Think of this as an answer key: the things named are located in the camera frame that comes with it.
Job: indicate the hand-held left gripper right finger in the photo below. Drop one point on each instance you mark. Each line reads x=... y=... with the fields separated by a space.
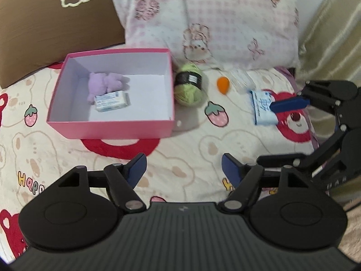
x=230 y=170

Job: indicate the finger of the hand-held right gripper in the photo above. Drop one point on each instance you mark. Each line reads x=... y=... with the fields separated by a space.
x=282 y=160
x=287 y=105

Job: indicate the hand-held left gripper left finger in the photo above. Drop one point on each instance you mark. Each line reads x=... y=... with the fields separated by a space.
x=136 y=170

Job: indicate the blue tissue pack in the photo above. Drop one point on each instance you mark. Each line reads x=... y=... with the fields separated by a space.
x=262 y=113

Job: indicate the pink cardboard box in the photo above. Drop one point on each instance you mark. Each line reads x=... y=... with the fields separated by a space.
x=112 y=129

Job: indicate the clear plastic packet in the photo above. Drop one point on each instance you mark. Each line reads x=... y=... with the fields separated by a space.
x=242 y=80

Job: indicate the orange makeup sponge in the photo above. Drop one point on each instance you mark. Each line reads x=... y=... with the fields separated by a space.
x=222 y=84

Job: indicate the small white blue box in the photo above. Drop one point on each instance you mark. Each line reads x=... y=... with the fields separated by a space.
x=111 y=101

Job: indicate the green yarn ball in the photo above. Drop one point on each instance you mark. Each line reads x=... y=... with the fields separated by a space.
x=187 y=96

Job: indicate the purple plush toy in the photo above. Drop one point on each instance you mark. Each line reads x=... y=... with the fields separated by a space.
x=101 y=86

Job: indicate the printed bear blanket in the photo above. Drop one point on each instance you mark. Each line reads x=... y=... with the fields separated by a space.
x=183 y=146

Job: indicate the gold curtain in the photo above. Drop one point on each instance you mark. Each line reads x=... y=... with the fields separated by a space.
x=330 y=34

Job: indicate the pink checkered pillow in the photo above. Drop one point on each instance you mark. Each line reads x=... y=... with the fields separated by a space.
x=211 y=14

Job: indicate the brown pillow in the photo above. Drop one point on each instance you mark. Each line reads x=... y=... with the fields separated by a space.
x=42 y=28

